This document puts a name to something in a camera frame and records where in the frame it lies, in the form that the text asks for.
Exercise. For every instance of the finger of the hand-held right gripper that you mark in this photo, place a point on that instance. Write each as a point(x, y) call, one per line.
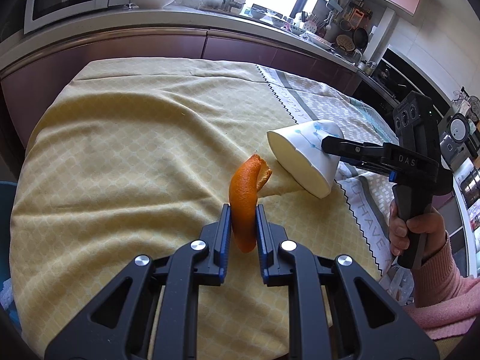
point(348, 152)

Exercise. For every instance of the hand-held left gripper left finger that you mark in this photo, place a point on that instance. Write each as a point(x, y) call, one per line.
point(225, 243)

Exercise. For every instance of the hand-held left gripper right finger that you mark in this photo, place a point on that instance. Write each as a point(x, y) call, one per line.
point(262, 247)

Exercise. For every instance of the orange peel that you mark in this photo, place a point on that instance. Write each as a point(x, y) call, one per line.
point(243, 202)

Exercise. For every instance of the white dotted paper cup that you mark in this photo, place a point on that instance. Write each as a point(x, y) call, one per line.
point(300, 165)

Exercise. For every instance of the person's right forearm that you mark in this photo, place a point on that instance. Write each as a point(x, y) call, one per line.
point(438, 292)

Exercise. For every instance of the person's right hand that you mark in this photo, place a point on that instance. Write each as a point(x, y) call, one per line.
point(397, 236)

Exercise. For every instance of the grey white patterned cloth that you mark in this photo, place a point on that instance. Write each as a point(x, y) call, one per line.
point(326, 101)

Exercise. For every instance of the round grey appliance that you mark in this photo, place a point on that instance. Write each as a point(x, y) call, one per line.
point(458, 127)

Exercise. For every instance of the white storage shelf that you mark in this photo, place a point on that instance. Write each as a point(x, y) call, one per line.
point(468, 202)

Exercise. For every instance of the black built-in oven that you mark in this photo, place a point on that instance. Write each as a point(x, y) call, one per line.
point(390, 67)

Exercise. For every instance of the round yellow trivet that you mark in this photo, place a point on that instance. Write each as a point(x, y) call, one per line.
point(345, 42)

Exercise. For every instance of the black frying pan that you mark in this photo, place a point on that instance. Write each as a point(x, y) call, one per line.
point(361, 37)

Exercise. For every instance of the plate with food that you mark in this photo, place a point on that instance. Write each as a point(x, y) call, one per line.
point(318, 40)

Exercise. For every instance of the clear plastic bag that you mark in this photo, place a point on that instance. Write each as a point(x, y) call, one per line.
point(397, 287)

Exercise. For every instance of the yellow tablecloth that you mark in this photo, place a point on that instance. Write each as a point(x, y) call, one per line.
point(131, 157)

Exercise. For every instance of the utensil holder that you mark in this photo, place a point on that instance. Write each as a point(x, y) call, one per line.
point(309, 22)

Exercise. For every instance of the orange grater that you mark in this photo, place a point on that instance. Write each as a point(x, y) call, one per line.
point(358, 15)

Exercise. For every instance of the kitchen counter with cabinets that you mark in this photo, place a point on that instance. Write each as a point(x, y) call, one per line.
point(150, 45)

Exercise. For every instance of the large white bowl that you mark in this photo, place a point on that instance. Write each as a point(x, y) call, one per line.
point(153, 0)

